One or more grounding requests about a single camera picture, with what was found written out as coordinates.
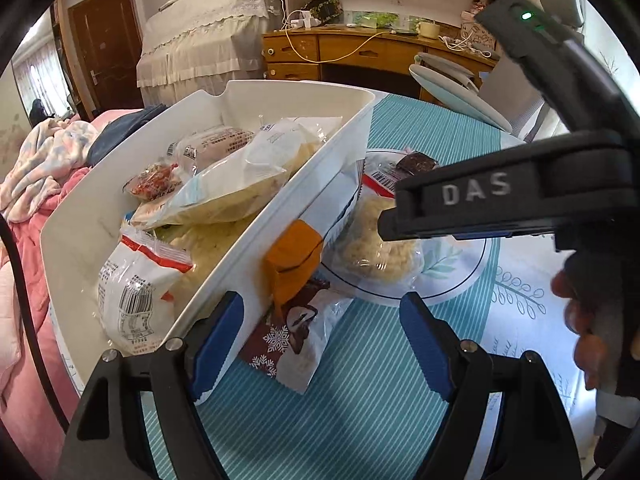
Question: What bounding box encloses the pink bedding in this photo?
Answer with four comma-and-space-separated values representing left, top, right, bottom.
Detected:
0, 110, 151, 480

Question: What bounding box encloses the white storage box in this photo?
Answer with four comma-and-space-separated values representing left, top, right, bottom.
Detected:
39, 79, 377, 406

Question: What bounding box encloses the person's right hand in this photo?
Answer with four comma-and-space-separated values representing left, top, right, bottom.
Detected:
551, 269, 620, 393

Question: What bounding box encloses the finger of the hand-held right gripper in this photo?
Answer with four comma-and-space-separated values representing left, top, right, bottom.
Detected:
377, 209, 557, 244

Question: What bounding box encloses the grey office chair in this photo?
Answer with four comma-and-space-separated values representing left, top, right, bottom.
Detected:
409, 0, 586, 146

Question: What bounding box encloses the wooden door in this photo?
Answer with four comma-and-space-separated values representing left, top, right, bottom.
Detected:
67, 0, 146, 116

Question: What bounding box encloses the white power strip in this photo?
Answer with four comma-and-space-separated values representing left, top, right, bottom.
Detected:
440, 35, 493, 56

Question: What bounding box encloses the white printed box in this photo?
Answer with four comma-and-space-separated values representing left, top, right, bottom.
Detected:
460, 20, 496, 51

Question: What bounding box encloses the pink white snack packet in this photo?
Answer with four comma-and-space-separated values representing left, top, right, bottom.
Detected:
167, 125, 256, 176

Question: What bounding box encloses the green picture card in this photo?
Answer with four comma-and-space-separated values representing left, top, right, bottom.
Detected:
352, 10, 416, 28

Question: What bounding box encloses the wooden desk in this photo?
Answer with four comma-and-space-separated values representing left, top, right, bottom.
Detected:
262, 25, 501, 106

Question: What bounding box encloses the white charger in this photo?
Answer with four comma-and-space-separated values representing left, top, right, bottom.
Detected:
287, 10, 323, 28

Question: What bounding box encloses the clear round cracker packet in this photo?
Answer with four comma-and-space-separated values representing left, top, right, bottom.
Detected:
320, 150, 426, 293

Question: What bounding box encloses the brown snowflake snack packet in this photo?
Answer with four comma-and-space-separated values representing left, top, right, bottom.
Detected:
237, 280, 356, 395

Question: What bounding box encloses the dark patterned pouch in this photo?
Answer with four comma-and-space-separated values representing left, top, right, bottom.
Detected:
305, 0, 346, 23

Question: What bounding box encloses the fluffy pastel blanket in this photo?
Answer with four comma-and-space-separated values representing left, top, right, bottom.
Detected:
0, 115, 101, 223

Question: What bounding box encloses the yellow cable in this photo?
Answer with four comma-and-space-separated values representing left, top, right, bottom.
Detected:
285, 25, 396, 63

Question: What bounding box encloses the large clear yellow snack bag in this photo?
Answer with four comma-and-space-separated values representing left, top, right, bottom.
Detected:
150, 116, 346, 226

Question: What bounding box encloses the printed teal tablecloth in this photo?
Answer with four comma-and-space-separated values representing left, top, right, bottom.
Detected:
140, 92, 601, 480

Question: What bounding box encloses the orange snack packet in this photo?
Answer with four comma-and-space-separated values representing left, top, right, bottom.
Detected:
265, 220, 325, 311

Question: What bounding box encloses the black cable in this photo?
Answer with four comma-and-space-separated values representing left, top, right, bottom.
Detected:
0, 217, 71, 433

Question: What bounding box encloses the white printed curtain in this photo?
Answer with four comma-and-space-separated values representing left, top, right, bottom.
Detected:
575, 0, 636, 106

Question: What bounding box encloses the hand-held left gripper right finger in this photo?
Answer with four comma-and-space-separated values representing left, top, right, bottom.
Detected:
399, 291, 583, 480

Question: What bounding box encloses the dark blue folded cloth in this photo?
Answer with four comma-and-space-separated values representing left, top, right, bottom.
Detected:
87, 104, 168, 168

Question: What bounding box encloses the lace piano cover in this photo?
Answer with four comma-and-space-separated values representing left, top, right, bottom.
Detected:
136, 0, 288, 111

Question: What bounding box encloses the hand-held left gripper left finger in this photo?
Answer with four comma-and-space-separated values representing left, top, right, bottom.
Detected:
57, 290, 246, 480

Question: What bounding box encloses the white red snack packet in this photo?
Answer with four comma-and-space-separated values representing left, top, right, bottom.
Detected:
97, 227, 195, 356

